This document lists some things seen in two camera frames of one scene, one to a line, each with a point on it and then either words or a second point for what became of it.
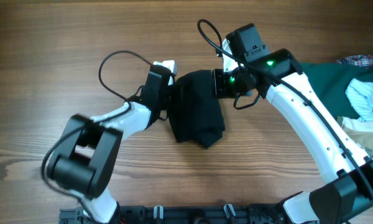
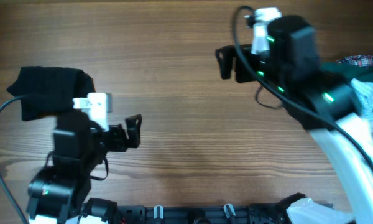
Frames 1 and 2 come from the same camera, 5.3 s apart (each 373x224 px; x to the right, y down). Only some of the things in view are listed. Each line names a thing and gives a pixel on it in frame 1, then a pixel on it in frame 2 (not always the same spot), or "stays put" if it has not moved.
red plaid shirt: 363,60 stays put
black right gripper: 218,89 to 224,58
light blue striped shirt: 367,99 stays put
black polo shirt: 194,113 to 49,90
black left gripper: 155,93 to 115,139
